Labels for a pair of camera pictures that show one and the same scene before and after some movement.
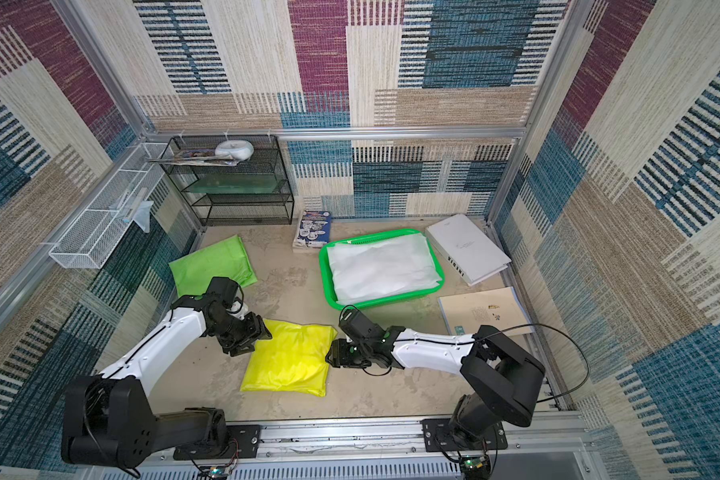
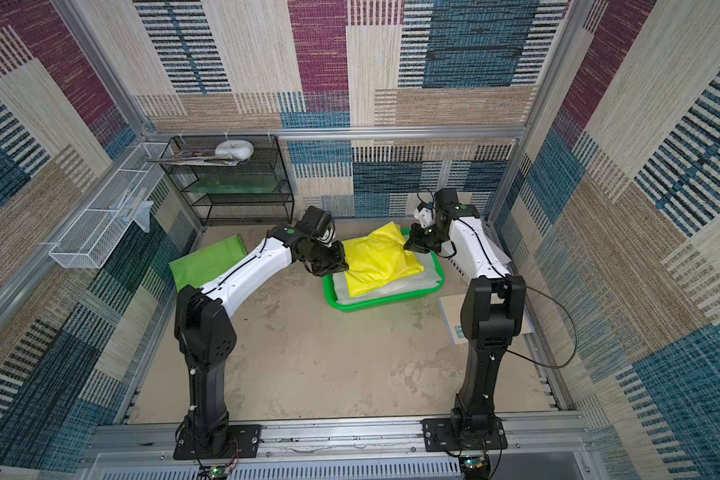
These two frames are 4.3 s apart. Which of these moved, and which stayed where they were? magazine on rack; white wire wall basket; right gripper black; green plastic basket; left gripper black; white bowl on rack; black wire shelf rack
Moved: right gripper black; left gripper black
Stayed: magazine on rack; white bowl on rack; black wire shelf rack; green plastic basket; white wire wall basket
